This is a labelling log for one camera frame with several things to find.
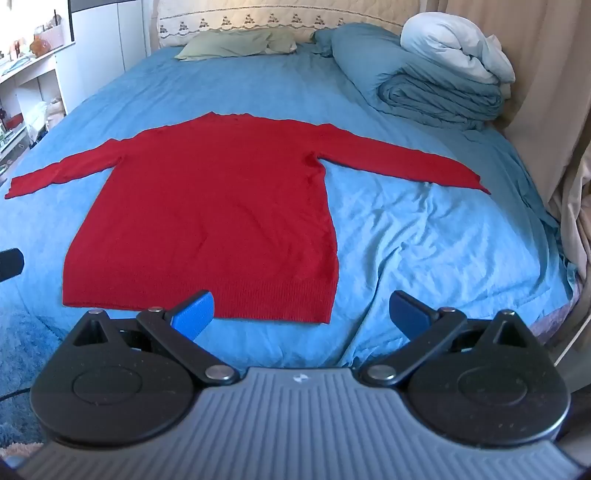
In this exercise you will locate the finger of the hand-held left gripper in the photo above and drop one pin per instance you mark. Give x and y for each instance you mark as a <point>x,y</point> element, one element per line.
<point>11,265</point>

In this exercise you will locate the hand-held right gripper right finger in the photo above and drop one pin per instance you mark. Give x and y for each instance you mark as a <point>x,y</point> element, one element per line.
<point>408,316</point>

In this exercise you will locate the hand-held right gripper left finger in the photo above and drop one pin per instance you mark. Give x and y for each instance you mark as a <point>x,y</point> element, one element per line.
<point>194,316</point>

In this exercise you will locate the red knit sweater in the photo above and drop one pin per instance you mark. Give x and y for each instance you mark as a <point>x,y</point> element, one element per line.
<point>207,207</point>

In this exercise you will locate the bed with blue sheet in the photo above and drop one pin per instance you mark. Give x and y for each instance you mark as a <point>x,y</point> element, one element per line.
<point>415,230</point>

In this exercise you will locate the blue fluffy rug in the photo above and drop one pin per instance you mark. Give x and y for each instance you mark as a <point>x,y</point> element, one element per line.
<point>23,360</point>

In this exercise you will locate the white shelf unit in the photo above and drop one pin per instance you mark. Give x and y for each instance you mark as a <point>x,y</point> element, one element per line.
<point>41,92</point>

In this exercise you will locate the folded blue duvet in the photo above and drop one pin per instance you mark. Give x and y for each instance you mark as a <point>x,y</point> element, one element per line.
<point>438,101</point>

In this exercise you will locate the beige curtain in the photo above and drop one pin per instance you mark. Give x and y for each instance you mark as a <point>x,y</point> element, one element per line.
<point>545,92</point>

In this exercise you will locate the blue pillow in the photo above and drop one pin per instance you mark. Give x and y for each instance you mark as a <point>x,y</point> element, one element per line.
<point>355,50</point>

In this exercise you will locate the green pillow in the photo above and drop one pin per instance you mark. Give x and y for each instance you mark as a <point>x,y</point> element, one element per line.
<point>231,44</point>

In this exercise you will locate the folded white duvet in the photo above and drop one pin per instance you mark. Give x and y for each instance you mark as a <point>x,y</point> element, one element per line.
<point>452,44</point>

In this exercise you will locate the cream quilted headboard cover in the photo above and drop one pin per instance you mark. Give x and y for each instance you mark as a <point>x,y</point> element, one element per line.
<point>277,16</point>

